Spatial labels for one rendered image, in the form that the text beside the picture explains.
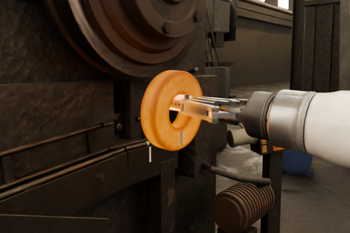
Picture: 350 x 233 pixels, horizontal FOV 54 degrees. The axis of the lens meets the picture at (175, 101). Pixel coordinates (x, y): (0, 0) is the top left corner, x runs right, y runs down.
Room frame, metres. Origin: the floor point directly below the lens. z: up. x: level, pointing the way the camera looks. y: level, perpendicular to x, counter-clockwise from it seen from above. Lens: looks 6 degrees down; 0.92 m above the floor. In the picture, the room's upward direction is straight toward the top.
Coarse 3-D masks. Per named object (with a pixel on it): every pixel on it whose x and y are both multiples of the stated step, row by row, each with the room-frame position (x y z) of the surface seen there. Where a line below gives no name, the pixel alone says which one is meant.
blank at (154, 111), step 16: (160, 80) 0.61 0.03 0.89; (176, 80) 0.63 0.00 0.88; (192, 80) 0.66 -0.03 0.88; (144, 96) 0.60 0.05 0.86; (160, 96) 0.59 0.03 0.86; (192, 96) 0.67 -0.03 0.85; (144, 112) 0.59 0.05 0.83; (160, 112) 0.60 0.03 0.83; (144, 128) 0.60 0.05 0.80; (160, 128) 0.60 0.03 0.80; (176, 128) 0.63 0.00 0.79; (192, 128) 0.67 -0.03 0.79; (160, 144) 0.60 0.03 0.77; (176, 144) 0.63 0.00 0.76
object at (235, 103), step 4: (184, 96) 0.61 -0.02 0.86; (188, 96) 0.62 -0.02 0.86; (192, 100) 0.60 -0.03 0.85; (196, 100) 0.59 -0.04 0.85; (200, 100) 0.59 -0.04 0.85; (204, 100) 0.60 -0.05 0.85; (216, 100) 0.57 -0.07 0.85; (220, 100) 0.57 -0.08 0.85; (224, 100) 0.57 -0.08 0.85; (232, 100) 0.55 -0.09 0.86; (236, 100) 0.56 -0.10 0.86; (208, 104) 0.58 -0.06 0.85; (212, 104) 0.57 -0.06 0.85; (216, 104) 0.57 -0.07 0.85; (220, 104) 0.57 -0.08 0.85; (224, 104) 0.56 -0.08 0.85; (228, 104) 0.55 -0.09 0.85; (232, 104) 0.55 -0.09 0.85; (236, 104) 0.54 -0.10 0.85; (220, 120) 0.56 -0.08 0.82; (224, 120) 0.56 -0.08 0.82; (232, 124) 0.55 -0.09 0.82; (236, 124) 0.55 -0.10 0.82
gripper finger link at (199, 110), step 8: (184, 104) 0.58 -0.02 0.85; (192, 104) 0.57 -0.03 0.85; (200, 104) 0.55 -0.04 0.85; (184, 112) 0.58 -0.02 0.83; (192, 112) 0.57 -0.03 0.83; (200, 112) 0.55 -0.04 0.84; (208, 112) 0.54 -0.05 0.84; (216, 112) 0.52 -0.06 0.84; (208, 120) 0.53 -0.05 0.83; (216, 120) 0.52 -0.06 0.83
